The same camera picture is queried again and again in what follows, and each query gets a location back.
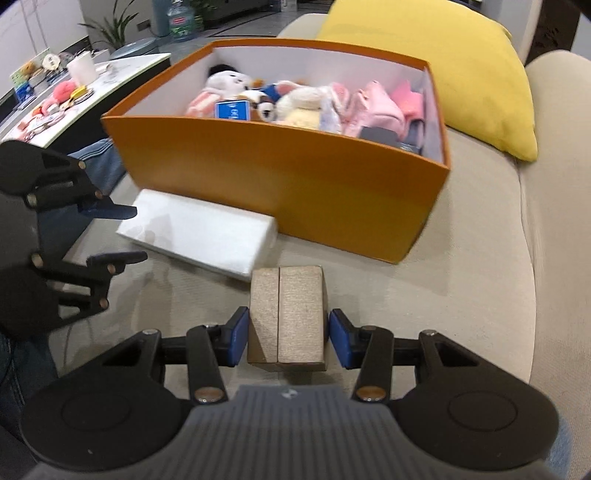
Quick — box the white seal plush black hat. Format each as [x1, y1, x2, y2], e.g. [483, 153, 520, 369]
[184, 64, 254, 118]

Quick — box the bear plush blue outfit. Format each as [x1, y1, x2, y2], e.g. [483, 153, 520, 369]
[236, 80, 293, 123]

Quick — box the dark grey photo card box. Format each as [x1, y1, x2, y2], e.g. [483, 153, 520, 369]
[360, 123, 424, 155]

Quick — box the white coffee table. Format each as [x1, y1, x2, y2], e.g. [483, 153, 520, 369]
[0, 52, 172, 153]

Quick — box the white tissue pack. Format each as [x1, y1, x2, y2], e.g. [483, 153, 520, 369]
[117, 189, 277, 281]

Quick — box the white paper cup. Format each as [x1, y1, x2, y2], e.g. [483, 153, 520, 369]
[67, 51, 98, 86]

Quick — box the beige sofa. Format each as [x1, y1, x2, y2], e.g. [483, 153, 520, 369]
[50, 12, 591, 480]

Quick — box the potted green plant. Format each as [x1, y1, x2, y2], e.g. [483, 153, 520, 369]
[80, 0, 138, 50]

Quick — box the blue ocean tag card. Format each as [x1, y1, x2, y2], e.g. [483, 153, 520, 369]
[214, 100, 250, 121]

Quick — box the water jug bottle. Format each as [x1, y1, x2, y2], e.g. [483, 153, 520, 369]
[167, 0, 195, 42]

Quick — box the orange cardboard box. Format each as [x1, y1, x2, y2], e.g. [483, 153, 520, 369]
[102, 38, 451, 263]

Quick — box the pink white knitted toy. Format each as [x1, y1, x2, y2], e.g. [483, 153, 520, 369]
[276, 83, 349, 134]

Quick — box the yellow pillow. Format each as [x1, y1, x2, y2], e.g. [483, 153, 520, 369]
[317, 1, 538, 162]

